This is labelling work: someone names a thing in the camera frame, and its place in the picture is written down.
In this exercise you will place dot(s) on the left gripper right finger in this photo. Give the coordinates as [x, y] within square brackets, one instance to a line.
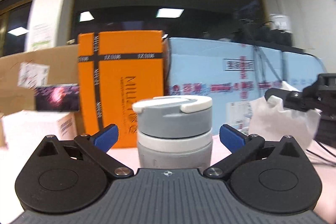
[243, 148]

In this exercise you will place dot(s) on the white coffee box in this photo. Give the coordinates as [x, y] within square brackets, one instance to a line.
[30, 127]

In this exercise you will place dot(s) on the orange MIUZI box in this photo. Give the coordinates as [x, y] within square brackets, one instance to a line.
[117, 69]

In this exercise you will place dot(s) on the white paper towel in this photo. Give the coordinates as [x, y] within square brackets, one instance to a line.
[272, 121]

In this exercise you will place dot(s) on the brown cardboard box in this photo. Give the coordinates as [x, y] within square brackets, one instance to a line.
[22, 72]

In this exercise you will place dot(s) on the dark glossy small box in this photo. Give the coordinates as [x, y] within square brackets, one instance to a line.
[58, 98]

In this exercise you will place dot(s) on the grey white lidded container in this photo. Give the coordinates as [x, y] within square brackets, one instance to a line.
[175, 132]

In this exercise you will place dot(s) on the light blue cardboard box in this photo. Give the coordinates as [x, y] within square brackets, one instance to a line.
[232, 74]

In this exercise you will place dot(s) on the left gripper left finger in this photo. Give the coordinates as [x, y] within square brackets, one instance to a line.
[95, 148]

